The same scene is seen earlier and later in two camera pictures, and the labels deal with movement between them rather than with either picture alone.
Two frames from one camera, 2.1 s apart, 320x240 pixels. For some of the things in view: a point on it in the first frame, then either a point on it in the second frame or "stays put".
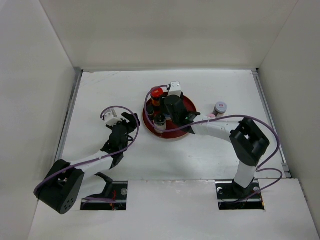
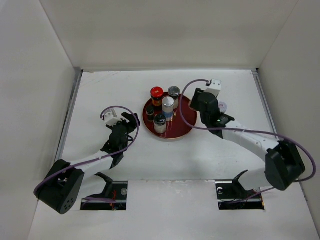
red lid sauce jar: [156, 93] stays put
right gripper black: [182, 96] -> [195, 101]
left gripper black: [132, 125] stays put
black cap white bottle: [160, 121] stays put
